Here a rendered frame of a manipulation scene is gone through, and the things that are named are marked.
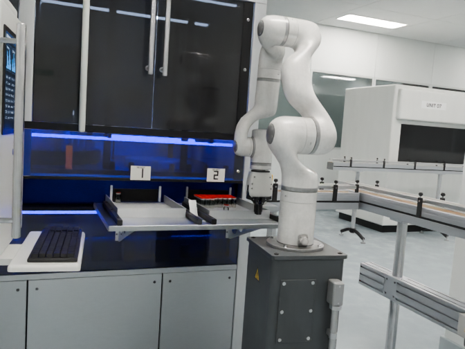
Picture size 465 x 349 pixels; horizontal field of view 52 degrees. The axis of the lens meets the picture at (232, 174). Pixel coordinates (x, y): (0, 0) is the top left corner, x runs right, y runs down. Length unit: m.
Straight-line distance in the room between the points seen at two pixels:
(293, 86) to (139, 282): 1.10
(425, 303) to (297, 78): 1.29
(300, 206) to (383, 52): 7.13
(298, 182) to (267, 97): 0.44
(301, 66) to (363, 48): 6.71
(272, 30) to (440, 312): 1.45
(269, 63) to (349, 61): 6.34
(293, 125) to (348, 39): 6.71
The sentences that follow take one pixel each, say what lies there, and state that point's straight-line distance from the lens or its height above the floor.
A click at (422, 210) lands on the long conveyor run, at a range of 2.37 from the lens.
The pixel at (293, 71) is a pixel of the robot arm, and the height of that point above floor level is 1.43.
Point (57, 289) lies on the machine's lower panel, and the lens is 2.14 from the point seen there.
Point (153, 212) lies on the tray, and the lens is 1.84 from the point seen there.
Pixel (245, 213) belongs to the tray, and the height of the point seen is 0.90.
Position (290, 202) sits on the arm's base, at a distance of 1.55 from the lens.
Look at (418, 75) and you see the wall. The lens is 9.04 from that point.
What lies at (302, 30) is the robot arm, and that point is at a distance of 1.73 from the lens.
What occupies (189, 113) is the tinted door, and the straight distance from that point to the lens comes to 2.12.
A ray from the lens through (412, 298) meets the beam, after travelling 2.52.
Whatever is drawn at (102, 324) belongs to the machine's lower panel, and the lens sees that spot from 2.22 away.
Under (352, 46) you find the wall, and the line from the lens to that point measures 8.22.
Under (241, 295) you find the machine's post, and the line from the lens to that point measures 2.35.
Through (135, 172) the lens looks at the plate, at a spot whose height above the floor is 1.02.
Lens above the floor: 1.23
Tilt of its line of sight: 5 degrees down
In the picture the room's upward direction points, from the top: 4 degrees clockwise
